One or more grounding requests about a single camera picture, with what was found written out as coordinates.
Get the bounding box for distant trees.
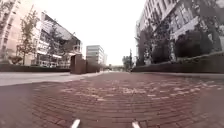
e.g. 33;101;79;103
121;48;135;71

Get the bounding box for grey office building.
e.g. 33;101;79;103
85;44;108;68

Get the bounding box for dark brown block structure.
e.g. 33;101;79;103
69;53;101;75

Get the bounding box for red brick path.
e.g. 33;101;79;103
0;70;224;128

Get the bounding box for row of dark trees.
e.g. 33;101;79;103
134;11;224;67

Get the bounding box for glass and white building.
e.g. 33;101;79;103
33;11;83;69

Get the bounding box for robot's own part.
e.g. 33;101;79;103
70;118;82;128
131;121;141;128

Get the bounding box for dark low hedge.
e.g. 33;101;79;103
130;51;224;75

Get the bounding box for pale grey pavement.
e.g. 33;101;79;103
0;70;108;88

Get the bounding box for large glass-fronted building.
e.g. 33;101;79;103
134;0;224;66

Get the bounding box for thin tree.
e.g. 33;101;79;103
16;8;41;66

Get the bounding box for tall beige building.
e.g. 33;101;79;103
0;0;43;66

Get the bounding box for dark low wall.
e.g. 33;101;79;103
0;63;72;74

